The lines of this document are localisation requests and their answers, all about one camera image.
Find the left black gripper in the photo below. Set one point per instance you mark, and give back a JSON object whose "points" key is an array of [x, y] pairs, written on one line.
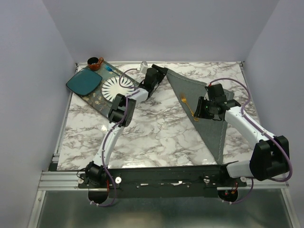
{"points": [[160, 73]]}

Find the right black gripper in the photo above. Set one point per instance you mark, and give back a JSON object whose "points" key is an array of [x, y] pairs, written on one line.
{"points": [[199, 112]]}

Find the gold metal spoon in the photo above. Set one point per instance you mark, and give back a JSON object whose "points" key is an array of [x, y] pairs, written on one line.
{"points": [[184, 100]]}

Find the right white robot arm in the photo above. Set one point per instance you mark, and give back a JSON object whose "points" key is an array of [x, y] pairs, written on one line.
{"points": [[270, 156]]}

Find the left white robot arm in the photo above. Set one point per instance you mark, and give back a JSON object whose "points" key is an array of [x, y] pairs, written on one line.
{"points": [[125, 97]]}

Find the white striped round plate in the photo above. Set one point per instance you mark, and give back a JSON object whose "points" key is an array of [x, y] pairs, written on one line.
{"points": [[111, 87]]}

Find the orange ceramic mug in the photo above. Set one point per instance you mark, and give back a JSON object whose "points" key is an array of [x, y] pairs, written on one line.
{"points": [[94, 63]]}

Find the floral rectangular serving tray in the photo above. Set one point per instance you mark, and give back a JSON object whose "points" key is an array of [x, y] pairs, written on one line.
{"points": [[95, 99]]}

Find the teal square plate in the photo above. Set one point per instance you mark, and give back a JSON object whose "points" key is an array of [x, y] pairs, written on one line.
{"points": [[84, 82]]}

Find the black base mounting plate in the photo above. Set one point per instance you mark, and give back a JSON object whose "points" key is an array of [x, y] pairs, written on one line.
{"points": [[158, 182]]}

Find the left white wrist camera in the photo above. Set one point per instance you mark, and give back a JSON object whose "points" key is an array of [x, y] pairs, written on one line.
{"points": [[143, 67]]}

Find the aluminium frame rail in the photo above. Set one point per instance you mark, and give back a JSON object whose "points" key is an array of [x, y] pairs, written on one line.
{"points": [[58, 181]]}

